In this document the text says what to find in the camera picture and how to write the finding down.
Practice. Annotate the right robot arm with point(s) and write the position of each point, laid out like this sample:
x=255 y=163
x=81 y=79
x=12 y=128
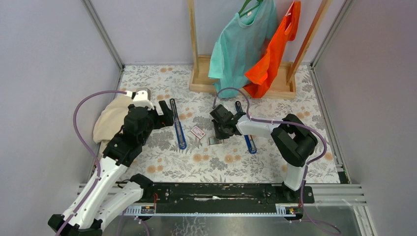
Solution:
x=294 y=140

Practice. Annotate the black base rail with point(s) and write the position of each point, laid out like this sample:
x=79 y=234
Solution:
x=223 y=198

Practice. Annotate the floral table mat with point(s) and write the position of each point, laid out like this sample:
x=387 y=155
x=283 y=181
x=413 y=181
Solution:
x=162 y=160

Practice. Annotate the green hanger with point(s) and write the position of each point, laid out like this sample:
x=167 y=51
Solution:
x=246 y=8

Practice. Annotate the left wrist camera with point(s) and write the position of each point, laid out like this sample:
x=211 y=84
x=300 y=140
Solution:
x=141 y=98

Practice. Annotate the wooden clothes rack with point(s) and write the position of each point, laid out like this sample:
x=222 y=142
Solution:
x=283 y=86

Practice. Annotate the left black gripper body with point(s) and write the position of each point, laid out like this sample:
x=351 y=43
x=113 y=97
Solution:
x=154 y=123

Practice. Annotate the blue stapler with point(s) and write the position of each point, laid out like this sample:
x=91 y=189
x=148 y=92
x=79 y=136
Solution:
x=248 y=138
x=178 y=127

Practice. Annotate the red white staples box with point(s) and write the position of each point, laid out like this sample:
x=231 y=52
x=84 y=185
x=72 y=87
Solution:
x=197 y=132

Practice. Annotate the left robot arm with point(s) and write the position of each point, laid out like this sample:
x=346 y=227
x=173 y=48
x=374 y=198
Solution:
x=90 y=214

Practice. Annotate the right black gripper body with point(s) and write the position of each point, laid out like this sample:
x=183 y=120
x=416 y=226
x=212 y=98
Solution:
x=220 y=133

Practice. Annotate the beige cloth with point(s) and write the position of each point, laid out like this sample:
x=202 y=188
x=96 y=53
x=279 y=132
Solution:
x=110 y=121

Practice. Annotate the staples box tray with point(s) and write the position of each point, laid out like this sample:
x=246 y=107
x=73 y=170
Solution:
x=214 y=141

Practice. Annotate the orange t-shirt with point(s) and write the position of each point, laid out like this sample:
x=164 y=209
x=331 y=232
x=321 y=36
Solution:
x=263 y=73

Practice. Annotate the teal t-shirt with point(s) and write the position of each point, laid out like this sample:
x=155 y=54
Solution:
x=240 y=46

